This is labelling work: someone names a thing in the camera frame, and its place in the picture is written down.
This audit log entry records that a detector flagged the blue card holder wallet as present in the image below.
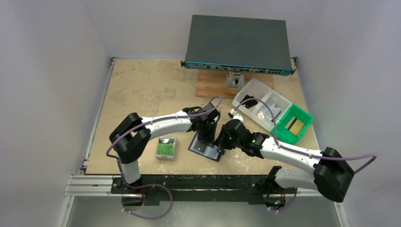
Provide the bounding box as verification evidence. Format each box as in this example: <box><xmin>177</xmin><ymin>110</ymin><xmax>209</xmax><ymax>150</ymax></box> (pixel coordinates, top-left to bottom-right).
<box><xmin>188</xmin><ymin>133</ymin><xmax>225</xmax><ymax>162</ymax></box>

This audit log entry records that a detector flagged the grey credit card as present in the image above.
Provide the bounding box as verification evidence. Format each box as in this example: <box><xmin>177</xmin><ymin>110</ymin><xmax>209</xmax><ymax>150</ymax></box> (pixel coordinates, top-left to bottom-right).
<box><xmin>202</xmin><ymin>146</ymin><xmax>221</xmax><ymax>161</ymax></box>

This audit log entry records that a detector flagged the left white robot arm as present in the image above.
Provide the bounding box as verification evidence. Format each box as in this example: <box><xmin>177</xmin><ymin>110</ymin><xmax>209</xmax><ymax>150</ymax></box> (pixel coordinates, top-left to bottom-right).
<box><xmin>109</xmin><ymin>103</ymin><xmax>220</xmax><ymax>185</ymax></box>

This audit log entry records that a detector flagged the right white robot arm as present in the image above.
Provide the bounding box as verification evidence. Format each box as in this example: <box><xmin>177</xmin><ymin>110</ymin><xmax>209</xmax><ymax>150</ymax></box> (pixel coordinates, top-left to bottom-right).
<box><xmin>215</xmin><ymin>119</ymin><xmax>355</xmax><ymax>202</ymax></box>

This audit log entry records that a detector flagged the green card box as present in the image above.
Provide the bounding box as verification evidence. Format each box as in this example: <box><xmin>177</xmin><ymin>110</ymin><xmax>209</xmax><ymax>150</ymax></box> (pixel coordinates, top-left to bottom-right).
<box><xmin>156</xmin><ymin>136</ymin><xmax>178</xmax><ymax>161</ymax></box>

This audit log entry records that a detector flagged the black card in bin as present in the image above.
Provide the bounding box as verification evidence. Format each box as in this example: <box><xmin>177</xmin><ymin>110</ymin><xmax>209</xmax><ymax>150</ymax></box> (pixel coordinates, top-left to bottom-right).
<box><xmin>240</xmin><ymin>95</ymin><xmax>258</xmax><ymax>109</ymax></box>

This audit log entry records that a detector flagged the white blue card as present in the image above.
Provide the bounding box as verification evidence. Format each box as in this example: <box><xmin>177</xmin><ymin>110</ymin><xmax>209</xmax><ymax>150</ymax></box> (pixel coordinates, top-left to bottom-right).
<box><xmin>262</xmin><ymin>103</ymin><xmax>282</xmax><ymax>122</ymax></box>

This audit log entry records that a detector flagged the gold card black stripe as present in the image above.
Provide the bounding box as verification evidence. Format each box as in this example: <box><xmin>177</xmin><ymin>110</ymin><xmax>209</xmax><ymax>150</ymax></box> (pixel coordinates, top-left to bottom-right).
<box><xmin>285</xmin><ymin>117</ymin><xmax>304</xmax><ymax>135</ymax></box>

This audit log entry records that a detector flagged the wooden board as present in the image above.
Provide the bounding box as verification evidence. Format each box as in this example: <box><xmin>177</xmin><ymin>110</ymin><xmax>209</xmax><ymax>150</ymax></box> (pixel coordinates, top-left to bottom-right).
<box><xmin>195</xmin><ymin>70</ymin><xmax>274</xmax><ymax>98</ymax></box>

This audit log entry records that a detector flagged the clear plastic bin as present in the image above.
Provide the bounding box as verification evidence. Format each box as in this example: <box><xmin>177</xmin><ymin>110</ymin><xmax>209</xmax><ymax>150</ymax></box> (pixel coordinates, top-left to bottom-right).
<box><xmin>231</xmin><ymin>78</ymin><xmax>273</xmax><ymax>107</ymax></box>
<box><xmin>250</xmin><ymin>91</ymin><xmax>293</xmax><ymax>132</ymax></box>

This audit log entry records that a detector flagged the grey metal stand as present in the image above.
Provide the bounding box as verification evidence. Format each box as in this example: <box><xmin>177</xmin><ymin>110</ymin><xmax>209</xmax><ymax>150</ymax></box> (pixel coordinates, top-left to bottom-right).
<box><xmin>226</xmin><ymin>72</ymin><xmax>245</xmax><ymax>89</ymax></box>

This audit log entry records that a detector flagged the green plastic bin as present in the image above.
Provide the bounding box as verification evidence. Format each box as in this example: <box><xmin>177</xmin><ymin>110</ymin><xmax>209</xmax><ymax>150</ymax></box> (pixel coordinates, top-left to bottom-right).
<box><xmin>276</xmin><ymin>104</ymin><xmax>314</xmax><ymax>145</ymax></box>

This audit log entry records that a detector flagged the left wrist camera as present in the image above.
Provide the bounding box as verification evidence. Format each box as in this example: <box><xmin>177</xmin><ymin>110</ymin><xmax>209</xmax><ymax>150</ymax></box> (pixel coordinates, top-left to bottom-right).
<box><xmin>202</xmin><ymin>103</ymin><xmax>220</xmax><ymax>118</ymax></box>

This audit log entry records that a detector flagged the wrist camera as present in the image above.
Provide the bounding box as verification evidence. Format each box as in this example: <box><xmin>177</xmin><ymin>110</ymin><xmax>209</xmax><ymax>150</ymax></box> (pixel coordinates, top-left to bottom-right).
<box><xmin>228</xmin><ymin>109</ymin><xmax>244</xmax><ymax>122</ymax></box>
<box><xmin>202</xmin><ymin>103</ymin><xmax>220</xmax><ymax>118</ymax></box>

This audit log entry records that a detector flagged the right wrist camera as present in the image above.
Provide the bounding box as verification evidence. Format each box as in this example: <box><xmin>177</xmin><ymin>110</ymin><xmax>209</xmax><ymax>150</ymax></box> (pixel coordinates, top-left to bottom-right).
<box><xmin>228</xmin><ymin>109</ymin><xmax>244</xmax><ymax>122</ymax></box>

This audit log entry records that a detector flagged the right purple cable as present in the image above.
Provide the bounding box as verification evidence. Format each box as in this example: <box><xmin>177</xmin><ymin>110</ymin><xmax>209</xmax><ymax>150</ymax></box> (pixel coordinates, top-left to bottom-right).
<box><xmin>233</xmin><ymin>98</ymin><xmax>377</xmax><ymax>213</ymax></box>

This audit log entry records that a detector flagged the purple cable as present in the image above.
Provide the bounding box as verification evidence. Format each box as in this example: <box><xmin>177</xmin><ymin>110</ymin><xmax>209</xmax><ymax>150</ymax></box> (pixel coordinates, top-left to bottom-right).
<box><xmin>233</xmin><ymin>98</ymin><xmax>377</xmax><ymax>213</ymax></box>
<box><xmin>105</xmin><ymin>95</ymin><xmax>223</xmax><ymax>220</ymax></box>

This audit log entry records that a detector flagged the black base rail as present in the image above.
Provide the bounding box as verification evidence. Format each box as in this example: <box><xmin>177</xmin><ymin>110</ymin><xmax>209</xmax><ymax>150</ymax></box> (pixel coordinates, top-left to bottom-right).
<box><xmin>111</xmin><ymin>175</ymin><xmax>295</xmax><ymax>207</ymax></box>

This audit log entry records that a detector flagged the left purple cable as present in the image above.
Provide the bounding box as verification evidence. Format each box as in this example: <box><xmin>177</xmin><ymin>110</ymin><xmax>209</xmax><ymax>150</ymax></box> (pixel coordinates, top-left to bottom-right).
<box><xmin>105</xmin><ymin>95</ymin><xmax>223</xmax><ymax>220</ymax></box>

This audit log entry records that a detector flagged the blue network switch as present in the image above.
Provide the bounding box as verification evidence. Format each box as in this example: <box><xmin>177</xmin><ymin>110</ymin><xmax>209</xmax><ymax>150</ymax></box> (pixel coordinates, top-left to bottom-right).
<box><xmin>181</xmin><ymin>15</ymin><xmax>296</xmax><ymax>76</ymax></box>

